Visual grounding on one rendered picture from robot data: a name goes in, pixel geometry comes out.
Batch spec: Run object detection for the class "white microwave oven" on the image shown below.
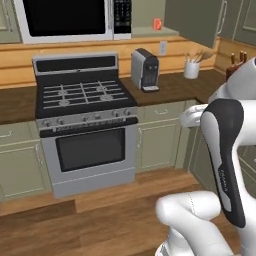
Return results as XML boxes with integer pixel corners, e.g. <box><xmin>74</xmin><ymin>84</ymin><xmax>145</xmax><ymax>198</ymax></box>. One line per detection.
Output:
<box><xmin>13</xmin><ymin>0</ymin><xmax>133</xmax><ymax>45</ymax></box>

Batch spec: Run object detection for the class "white utensil pot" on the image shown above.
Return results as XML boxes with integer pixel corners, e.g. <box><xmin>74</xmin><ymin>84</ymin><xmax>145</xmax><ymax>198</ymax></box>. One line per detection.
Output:
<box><xmin>183</xmin><ymin>61</ymin><xmax>201</xmax><ymax>80</ymax></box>

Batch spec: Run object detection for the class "silver range bottom drawer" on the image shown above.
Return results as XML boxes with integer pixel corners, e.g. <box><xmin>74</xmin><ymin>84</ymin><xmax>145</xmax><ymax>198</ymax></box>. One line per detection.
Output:
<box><xmin>51</xmin><ymin>167</ymin><xmax>137</xmax><ymax>200</ymax></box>

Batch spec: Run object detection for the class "wooden spatula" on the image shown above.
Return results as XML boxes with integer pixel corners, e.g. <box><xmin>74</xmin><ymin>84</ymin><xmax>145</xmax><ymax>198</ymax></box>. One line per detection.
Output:
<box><xmin>189</xmin><ymin>48</ymin><xmax>204</xmax><ymax>64</ymax></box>

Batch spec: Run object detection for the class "open green cabinet door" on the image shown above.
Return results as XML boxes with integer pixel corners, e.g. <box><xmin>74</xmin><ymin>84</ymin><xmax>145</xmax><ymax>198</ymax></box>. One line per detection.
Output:
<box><xmin>164</xmin><ymin>0</ymin><xmax>224</xmax><ymax>50</ymax></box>

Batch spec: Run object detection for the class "brown knife block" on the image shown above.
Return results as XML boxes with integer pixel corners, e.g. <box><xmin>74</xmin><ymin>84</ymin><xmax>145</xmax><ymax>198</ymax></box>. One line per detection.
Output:
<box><xmin>225</xmin><ymin>60</ymin><xmax>246</xmax><ymax>82</ymax></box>

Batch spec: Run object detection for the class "green lower cabinet door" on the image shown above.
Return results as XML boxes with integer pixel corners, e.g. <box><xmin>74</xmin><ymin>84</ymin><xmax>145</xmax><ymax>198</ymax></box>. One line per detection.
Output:
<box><xmin>188</xmin><ymin>126</ymin><xmax>220</xmax><ymax>195</ymax></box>
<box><xmin>237</xmin><ymin>145</ymin><xmax>256</xmax><ymax>200</ymax></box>
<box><xmin>0</xmin><ymin>141</ymin><xmax>53</xmax><ymax>202</ymax></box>
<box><xmin>135</xmin><ymin>121</ymin><xmax>183</xmax><ymax>173</ymax></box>

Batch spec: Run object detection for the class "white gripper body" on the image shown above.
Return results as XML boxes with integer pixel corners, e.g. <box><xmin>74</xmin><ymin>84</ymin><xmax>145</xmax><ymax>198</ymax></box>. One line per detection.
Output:
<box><xmin>179</xmin><ymin>103</ymin><xmax>210</xmax><ymax>129</ymax></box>

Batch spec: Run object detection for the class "wooden spoon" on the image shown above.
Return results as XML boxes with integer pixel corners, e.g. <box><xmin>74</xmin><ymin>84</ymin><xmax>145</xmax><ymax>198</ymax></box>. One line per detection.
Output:
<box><xmin>197</xmin><ymin>49</ymin><xmax>215</xmax><ymax>64</ymax></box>

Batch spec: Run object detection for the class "silver oven door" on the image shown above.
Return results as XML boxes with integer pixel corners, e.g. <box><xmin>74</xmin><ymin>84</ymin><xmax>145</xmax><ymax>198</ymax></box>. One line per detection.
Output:
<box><xmin>40</xmin><ymin>124</ymin><xmax>138</xmax><ymax>185</ymax></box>

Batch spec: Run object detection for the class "green upper cabinet door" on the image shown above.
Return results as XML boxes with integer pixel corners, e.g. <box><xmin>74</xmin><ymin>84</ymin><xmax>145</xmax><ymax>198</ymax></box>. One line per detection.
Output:
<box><xmin>232</xmin><ymin>0</ymin><xmax>256</xmax><ymax>47</ymax></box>
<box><xmin>0</xmin><ymin>0</ymin><xmax>23</xmax><ymax>45</ymax></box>

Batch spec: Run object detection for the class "silver black coffee machine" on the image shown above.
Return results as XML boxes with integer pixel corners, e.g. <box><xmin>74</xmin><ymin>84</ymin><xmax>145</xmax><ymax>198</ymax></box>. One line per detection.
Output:
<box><xmin>130</xmin><ymin>47</ymin><xmax>161</xmax><ymax>94</ymax></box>

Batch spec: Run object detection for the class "green drawer front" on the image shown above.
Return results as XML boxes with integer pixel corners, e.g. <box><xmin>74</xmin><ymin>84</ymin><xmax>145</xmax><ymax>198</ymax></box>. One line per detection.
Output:
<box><xmin>143</xmin><ymin>101</ymin><xmax>186</xmax><ymax>125</ymax></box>
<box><xmin>0</xmin><ymin>121</ymin><xmax>40</xmax><ymax>147</ymax></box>

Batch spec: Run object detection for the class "silver gas range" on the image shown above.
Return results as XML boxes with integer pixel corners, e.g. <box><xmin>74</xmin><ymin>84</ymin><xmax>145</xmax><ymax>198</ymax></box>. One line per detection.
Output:
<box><xmin>31</xmin><ymin>51</ymin><xmax>140</xmax><ymax>200</ymax></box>

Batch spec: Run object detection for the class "white wall outlet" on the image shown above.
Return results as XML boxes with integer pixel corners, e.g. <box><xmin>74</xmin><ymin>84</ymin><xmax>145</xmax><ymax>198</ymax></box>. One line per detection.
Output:
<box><xmin>159</xmin><ymin>40</ymin><xmax>168</xmax><ymax>56</ymax></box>

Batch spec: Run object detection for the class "silver cabinet door handle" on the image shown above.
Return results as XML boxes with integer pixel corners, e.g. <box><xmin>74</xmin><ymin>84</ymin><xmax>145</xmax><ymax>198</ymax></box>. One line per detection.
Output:
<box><xmin>136</xmin><ymin>127</ymin><xmax>144</xmax><ymax>150</ymax></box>
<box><xmin>34</xmin><ymin>143</ymin><xmax>45</xmax><ymax>168</ymax></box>
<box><xmin>217</xmin><ymin>0</ymin><xmax>229</xmax><ymax>36</ymax></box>

